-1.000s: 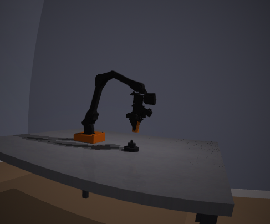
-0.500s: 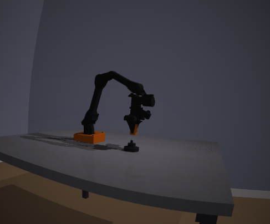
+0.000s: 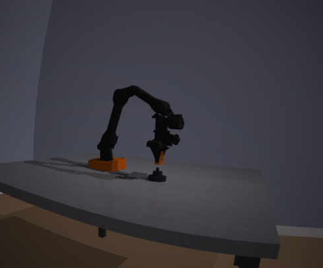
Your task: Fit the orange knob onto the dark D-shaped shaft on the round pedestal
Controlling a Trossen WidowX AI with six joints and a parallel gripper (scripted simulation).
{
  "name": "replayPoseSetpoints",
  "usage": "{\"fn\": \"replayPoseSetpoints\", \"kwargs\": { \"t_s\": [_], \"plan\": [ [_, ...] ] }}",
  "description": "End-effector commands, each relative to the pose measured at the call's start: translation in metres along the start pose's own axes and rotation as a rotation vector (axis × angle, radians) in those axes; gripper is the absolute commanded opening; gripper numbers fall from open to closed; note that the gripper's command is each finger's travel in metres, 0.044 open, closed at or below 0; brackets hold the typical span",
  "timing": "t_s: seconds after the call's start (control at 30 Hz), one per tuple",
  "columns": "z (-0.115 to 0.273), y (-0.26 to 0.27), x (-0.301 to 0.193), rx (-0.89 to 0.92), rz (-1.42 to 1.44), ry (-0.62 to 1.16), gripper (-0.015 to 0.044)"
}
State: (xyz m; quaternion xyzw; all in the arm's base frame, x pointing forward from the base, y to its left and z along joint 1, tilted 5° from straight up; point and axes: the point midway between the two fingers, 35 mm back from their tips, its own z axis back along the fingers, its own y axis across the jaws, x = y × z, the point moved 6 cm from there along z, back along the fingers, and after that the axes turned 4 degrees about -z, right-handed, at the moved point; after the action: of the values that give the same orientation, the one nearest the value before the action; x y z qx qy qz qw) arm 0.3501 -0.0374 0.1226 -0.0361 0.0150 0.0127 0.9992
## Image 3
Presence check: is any orange knob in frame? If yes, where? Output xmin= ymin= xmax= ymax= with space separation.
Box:
xmin=155 ymin=151 xmax=164 ymax=165

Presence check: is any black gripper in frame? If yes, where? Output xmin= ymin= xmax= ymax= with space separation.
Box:
xmin=147 ymin=128 xmax=172 ymax=163

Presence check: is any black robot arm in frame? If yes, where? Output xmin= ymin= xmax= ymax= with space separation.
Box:
xmin=97 ymin=86 xmax=184 ymax=161

